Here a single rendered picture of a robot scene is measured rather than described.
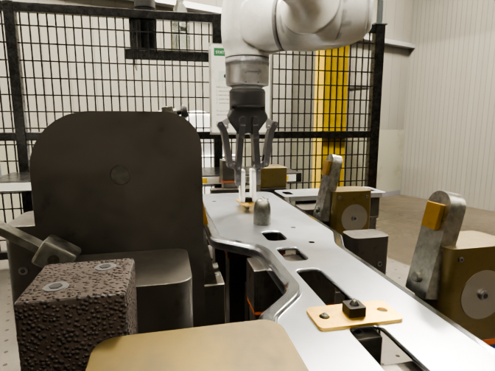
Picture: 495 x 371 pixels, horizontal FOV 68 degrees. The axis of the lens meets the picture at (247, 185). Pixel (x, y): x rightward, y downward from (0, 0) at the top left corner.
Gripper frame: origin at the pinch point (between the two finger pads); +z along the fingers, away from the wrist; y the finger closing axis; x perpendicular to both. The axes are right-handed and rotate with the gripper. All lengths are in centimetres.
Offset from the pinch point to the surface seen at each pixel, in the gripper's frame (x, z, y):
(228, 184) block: 27.0, 4.2, 0.4
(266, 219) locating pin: -14.2, 3.9, 0.3
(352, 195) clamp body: -8.5, 1.4, 20.2
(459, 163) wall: 382, 48, 404
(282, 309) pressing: -44.5, 4.5, -6.3
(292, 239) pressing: -23.1, 4.9, 2.2
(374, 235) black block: -21.2, 6.0, 17.8
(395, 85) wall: 465, -72, 346
